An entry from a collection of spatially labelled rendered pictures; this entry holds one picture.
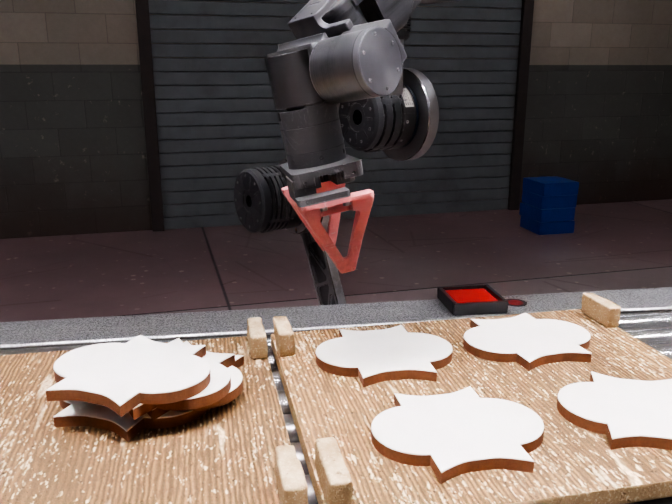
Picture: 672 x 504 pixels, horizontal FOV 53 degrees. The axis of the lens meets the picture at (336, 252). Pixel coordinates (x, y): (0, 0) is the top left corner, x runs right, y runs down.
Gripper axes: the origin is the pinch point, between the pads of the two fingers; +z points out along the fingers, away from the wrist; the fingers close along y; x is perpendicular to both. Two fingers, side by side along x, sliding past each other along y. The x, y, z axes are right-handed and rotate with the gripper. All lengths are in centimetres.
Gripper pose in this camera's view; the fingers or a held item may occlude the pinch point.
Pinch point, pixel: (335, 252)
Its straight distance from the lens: 66.8
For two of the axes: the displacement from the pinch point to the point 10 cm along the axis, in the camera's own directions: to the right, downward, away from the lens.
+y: -2.0, -2.2, 9.5
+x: -9.6, 2.4, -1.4
